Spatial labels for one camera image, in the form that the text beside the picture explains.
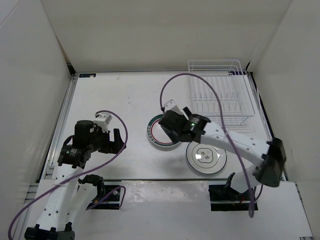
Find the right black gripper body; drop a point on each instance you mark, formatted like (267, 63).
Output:
(177, 138)

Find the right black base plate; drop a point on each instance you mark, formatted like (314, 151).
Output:
(224, 199)

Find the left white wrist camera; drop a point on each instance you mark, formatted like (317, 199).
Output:
(102, 120)

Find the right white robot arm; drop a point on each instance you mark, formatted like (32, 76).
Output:
(267, 158)

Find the small dark label sticker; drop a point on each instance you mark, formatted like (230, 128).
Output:
(87, 75)

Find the white plate green motif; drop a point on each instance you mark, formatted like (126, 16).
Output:
(206, 159)

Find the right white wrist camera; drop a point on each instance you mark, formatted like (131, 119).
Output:
(171, 106)

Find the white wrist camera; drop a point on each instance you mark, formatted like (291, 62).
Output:
(171, 106)
(102, 120)

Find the green red rimmed plate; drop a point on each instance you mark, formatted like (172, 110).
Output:
(159, 139)

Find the white wire dish rack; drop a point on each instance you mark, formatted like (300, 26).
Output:
(231, 84)

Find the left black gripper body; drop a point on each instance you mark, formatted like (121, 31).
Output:
(101, 140)

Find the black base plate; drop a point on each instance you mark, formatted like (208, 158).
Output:
(224, 199)
(112, 200)

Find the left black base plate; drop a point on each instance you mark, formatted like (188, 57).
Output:
(112, 200)

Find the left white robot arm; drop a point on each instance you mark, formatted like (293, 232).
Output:
(74, 188)

